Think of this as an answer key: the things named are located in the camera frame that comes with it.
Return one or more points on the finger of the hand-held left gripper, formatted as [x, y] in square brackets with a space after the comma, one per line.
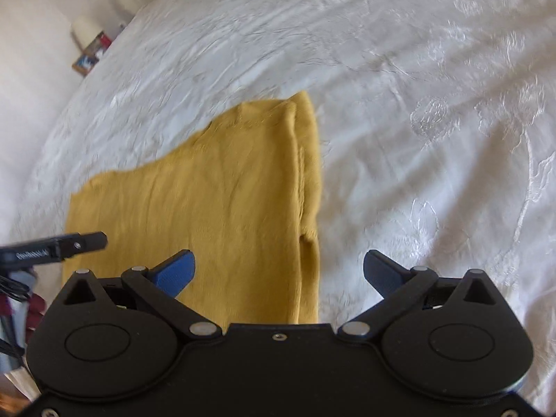
[84, 242]

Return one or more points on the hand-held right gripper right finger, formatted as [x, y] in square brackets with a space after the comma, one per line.
[382, 271]

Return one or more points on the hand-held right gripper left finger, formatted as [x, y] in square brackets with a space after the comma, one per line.
[176, 271]

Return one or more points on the yellow knit sweater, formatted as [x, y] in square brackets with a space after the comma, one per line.
[226, 208]

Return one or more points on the dark red cloth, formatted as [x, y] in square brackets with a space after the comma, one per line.
[35, 304]

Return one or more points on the white embroidered bedspread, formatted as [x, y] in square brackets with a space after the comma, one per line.
[412, 160]

